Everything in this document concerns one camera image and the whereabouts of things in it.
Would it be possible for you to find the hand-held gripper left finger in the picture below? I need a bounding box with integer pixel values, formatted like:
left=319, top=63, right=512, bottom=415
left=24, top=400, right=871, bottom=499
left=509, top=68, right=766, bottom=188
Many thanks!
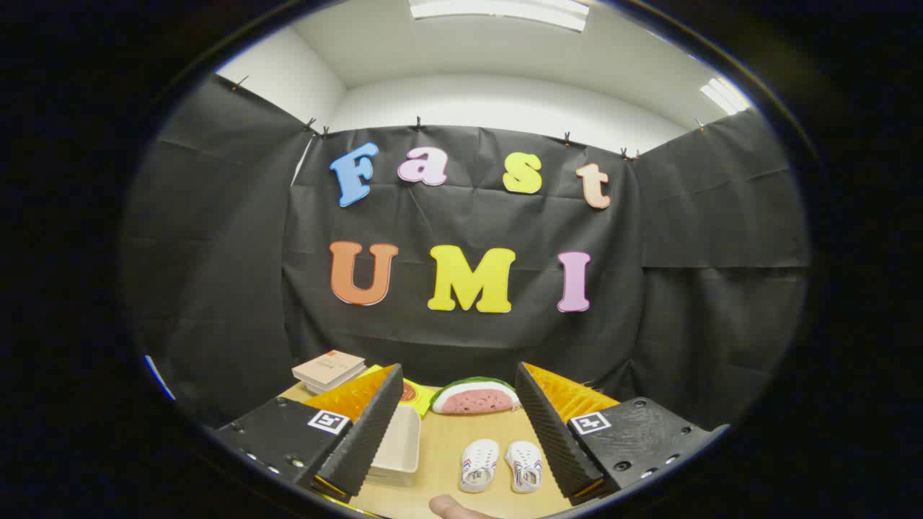
left=215, top=363, right=405, bottom=504

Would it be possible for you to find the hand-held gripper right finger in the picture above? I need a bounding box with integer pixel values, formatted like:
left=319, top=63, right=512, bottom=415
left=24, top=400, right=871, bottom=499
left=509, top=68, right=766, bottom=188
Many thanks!
left=513, top=361, right=730, bottom=507

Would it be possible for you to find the ceiling light panel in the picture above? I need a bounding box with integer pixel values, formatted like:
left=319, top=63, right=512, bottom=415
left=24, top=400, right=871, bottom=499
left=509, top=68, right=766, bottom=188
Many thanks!
left=699, top=77, right=752, bottom=116
left=408, top=0, right=591, bottom=33

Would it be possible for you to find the yellow book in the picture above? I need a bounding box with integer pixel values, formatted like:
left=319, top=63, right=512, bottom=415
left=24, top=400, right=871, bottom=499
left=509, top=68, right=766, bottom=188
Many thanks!
left=361, top=364, right=441, bottom=420

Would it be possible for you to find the white canvas shoe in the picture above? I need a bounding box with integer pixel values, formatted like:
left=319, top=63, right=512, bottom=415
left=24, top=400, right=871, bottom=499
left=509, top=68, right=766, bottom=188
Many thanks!
left=504, top=440, right=544, bottom=494
left=459, top=438, right=500, bottom=494

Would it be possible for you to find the beige book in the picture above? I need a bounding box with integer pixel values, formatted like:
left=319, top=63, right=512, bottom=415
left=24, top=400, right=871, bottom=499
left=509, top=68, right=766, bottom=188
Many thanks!
left=292, top=350, right=367, bottom=395

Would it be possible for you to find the black backdrop cloth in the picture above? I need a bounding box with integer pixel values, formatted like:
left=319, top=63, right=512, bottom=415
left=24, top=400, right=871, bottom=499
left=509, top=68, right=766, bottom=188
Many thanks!
left=121, top=72, right=810, bottom=433

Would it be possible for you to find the watermelon slice plush toy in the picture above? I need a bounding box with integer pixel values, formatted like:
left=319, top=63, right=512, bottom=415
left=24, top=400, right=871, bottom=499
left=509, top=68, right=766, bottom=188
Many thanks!
left=431, top=376, right=521, bottom=415

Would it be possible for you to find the cream fabric storage box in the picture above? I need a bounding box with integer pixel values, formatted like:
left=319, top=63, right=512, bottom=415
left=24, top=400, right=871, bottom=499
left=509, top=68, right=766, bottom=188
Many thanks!
left=366, top=404, right=422, bottom=487

